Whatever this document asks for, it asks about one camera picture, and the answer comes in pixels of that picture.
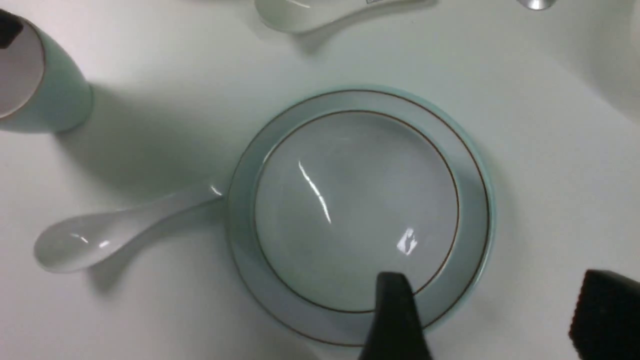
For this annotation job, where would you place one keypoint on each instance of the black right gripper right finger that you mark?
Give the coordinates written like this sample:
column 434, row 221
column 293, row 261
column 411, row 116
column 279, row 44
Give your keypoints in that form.
column 606, row 318

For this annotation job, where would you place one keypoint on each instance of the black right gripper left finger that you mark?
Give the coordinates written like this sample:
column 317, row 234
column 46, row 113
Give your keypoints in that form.
column 396, row 332

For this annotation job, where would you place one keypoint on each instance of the pale green shallow bowl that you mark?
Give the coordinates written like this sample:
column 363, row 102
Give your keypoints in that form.
column 349, row 195

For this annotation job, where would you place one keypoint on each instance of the plain white ceramic spoon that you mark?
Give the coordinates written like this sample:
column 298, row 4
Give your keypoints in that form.
column 78, row 243

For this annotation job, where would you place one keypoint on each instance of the pale green cup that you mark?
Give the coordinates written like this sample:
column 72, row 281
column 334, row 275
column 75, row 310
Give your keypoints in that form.
column 42, row 89

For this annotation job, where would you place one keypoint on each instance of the pale green flat plate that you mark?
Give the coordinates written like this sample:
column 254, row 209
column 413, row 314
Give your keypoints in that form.
column 470, row 250

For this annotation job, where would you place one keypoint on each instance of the small printed white spoon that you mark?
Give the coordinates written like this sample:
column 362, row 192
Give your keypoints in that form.
column 302, row 16

